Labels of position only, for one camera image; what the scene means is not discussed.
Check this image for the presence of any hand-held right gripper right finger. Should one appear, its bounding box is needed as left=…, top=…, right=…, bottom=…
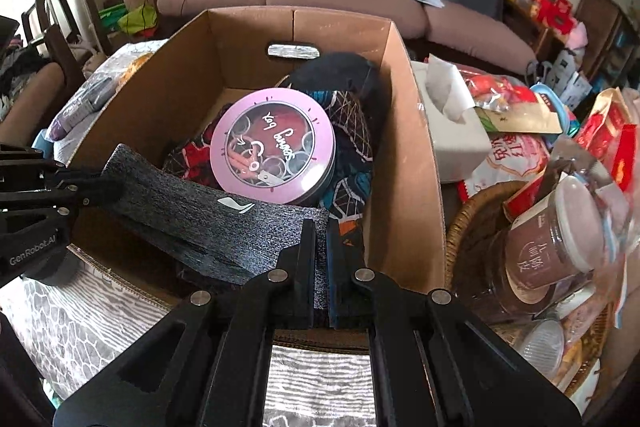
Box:
left=327, top=221, right=583, bottom=427

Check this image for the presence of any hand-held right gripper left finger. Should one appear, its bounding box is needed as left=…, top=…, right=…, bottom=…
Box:
left=52, top=219, right=318, bottom=427

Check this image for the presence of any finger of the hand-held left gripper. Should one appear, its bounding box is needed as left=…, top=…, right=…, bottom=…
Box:
left=0, top=146, right=108, bottom=190
left=0, top=179, right=126, bottom=223

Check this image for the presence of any grey heathered cloth pouch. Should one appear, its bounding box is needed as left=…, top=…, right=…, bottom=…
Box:
left=100, top=144, right=333, bottom=324

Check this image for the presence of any pink round tin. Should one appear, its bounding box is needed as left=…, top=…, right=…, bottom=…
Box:
left=209, top=87, right=337, bottom=208

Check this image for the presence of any orange white cardboard box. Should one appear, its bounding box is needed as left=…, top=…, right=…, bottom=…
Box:
left=64, top=7, right=448, bottom=351

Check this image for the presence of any blue lidded container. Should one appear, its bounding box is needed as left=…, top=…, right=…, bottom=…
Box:
left=529, top=82, right=582, bottom=134

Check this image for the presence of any grey purple padded pouch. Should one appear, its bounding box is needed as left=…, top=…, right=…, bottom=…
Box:
left=46, top=74, right=123, bottom=142

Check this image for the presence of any grey white patterned blanket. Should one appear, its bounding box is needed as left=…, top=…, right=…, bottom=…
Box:
left=0, top=257, right=377, bottom=427

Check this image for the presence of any pile of dark clothes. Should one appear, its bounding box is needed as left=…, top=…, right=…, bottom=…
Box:
left=0, top=36, right=52, bottom=108

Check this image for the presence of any brown wicker basket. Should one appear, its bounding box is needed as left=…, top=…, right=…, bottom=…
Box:
left=444, top=179, right=617, bottom=399

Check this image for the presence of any green bag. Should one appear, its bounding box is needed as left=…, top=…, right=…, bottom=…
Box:
left=99, top=3, right=159, bottom=38

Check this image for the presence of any dark wooden chair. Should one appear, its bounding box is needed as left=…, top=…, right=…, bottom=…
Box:
left=21, top=0, right=112, bottom=58

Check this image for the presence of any white tissue box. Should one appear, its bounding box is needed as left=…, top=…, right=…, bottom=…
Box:
left=410, top=54, right=494, bottom=184

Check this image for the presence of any white red snack packet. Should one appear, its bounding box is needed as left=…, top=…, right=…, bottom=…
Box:
left=456, top=133, right=552, bottom=204

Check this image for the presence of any brown label plastic jar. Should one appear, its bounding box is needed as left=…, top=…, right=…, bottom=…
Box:
left=504, top=176, right=607, bottom=304

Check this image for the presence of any clear plastic cup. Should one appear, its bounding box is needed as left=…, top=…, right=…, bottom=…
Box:
left=514, top=318, right=567, bottom=361

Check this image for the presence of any clear bag of red snacks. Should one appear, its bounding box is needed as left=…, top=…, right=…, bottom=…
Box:
left=461, top=66, right=539, bottom=114

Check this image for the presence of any gold red snack packet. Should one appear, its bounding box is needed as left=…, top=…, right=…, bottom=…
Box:
left=474, top=91, right=564, bottom=136

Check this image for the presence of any red foil bag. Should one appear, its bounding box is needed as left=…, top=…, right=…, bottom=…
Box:
left=574, top=88, right=640, bottom=194

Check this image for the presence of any red gift box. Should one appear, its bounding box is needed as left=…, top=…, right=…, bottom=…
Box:
left=529, top=0, right=574, bottom=28

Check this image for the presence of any dark wooden cabinet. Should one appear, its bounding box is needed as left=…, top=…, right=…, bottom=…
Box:
left=574, top=0, right=640, bottom=78

